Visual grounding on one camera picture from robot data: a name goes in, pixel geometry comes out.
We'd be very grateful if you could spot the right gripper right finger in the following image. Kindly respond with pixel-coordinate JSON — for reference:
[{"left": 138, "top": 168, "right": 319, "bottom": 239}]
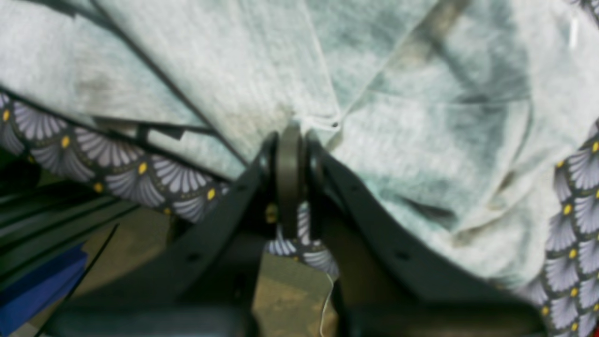
[{"left": 304, "top": 132, "right": 548, "bottom": 337}]

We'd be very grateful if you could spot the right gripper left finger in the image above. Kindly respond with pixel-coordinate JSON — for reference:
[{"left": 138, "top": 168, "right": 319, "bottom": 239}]
[{"left": 47, "top": 124, "right": 302, "bottom": 337}]

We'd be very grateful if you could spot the light grey T-shirt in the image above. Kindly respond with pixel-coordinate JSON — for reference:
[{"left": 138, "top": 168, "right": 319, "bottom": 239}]
[{"left": 1, "top": 0, "right": 598, "bottom": 292}]

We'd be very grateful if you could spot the fan-patterned table cloth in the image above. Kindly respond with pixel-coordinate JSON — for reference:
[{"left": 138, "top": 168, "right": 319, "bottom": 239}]
[{"left": 1, "top": 92, "right": 599, "bottom": 337}]

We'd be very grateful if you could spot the blue clamp handle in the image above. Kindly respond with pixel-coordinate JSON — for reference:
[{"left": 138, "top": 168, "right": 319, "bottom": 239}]
[{"left": 0, "top": 245, "right": 88, "bottom": 337}]

